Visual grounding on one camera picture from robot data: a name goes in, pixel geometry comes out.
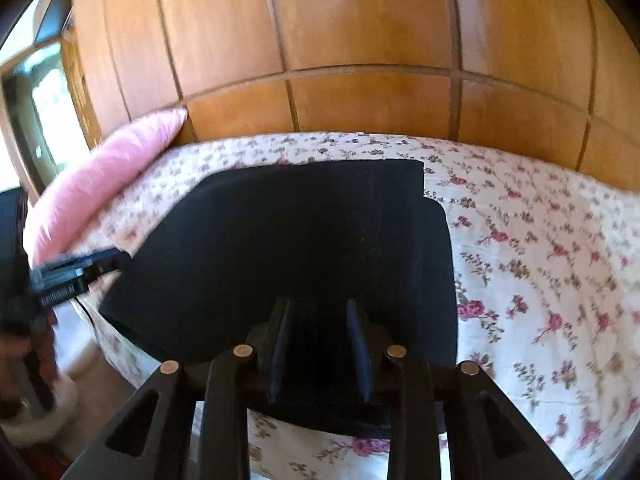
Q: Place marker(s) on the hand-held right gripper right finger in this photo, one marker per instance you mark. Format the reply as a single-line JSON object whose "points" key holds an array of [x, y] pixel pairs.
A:
{"points": [[359, 350]]}

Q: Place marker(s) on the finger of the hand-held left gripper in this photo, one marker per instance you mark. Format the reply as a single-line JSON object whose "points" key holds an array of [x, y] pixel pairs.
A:
{"points": [[75, 272]]}

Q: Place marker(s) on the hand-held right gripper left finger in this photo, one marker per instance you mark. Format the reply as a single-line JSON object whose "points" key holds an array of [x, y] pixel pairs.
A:
{"points": [[277, 360]]}

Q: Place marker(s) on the black pants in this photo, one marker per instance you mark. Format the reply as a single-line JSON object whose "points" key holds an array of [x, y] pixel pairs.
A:
{"points": [[300, 240]]}

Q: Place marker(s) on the person's left hand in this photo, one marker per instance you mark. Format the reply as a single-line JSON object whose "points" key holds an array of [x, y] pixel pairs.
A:
{"points": [[12, 346]]}

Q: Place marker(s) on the pink pillow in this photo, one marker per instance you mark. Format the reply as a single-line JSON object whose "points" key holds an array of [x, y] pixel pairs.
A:
{"points": [[100, 180]]}

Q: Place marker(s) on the floral bedspread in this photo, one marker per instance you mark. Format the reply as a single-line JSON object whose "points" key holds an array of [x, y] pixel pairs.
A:
{"points": [[525, 260]]}

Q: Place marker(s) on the wooden headboard panel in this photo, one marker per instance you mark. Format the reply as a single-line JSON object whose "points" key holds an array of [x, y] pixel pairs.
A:
{"points": [[350, 20]]}

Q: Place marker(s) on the wall mirror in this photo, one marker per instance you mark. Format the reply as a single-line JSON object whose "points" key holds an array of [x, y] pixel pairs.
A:
{"points": [[42, 95]]}

